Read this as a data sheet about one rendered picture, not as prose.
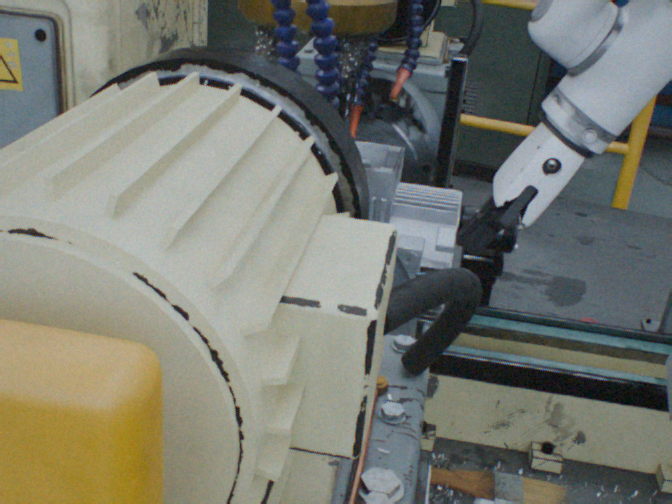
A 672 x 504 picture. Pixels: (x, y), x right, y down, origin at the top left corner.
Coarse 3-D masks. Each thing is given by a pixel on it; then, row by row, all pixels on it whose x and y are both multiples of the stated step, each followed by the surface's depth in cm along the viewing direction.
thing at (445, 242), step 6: (438, 228) 96; (444, 228) 96; (450, 228) 96; (438, 234) 96; (444, 234) 96; (450, 234) 96; (438, 240) 95; (444, 240) 95; (450, 240) 95; (438, 246) 95; (444, 246) 95; (450, 246) 95; (450, 252) 96; (426, 324) 101
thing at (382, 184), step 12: (360, 144) 105; (372, 144) 104; (372, 156) 105; (384, 156) 105; (396, 156) 103; (372, 168) 102; (396, 168) 97; (372, 180) 96; (384, 180) 96; (396, 180) 98; (372, 192) 97; (384, 192) 97; (372, 204) 97; (384, 204) 97; (372, 216) 98; (384, 216) 98
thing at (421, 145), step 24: (384, 72) 132; (384, 96) 120; (408, 96) 126; (360, 120) 120; (384, 120) 120; (408, 120) 119; (432, 120) 128; (384, 144) 121; (408, 144) 120; (432, 144) 121; (408, 168) 122; (432, 168) 122
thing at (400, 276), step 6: (396, 258) 81; (396, 264) 80; (402, 264) 82; (396, 270) 79; (402, 270) 81; (396, 276) 78; (402, 276) 80; (408, 276) 82; (396, 282) 77; (402, 282) 79; (414, 318) 81; (408, 324) 77; (414, 324) 81; (396, 330) 72; (402, 330) 74; (408, 330) 76; (414, 330) 81; (414, 336) 81
